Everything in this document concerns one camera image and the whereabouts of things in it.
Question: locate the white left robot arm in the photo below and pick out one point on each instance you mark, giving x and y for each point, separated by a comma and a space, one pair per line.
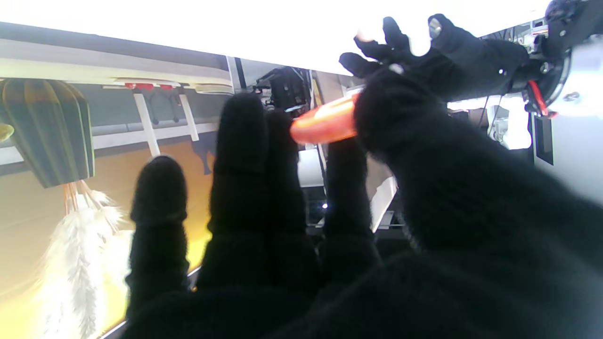
579, 94

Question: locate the white pampas grass bunch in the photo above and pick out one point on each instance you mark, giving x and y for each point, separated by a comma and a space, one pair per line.
80, 268

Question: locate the black background equipment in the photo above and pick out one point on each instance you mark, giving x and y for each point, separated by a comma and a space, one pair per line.
285, 89

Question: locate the black ribbed vase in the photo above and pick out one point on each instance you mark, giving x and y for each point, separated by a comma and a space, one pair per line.
52, 132

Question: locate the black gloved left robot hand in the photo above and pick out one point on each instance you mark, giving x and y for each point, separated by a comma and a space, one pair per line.
471, 66

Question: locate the white-edged kitchen backdrop panel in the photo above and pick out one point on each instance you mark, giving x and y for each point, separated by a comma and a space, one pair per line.
37, 212

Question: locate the yellow orange fruit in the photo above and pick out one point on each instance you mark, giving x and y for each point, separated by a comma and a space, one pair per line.
4, 132

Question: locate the long light wooden counter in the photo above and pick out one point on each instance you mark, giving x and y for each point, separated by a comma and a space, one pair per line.
94, 68

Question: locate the wooden board with red pieces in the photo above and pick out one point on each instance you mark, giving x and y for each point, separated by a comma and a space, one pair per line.
146, 86

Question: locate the flat stack of plates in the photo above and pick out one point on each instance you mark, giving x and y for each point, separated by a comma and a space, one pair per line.
214, 88

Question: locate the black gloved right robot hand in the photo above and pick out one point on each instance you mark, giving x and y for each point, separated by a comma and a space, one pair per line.
447, 235

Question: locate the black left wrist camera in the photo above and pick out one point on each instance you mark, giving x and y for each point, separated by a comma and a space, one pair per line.
574, 23

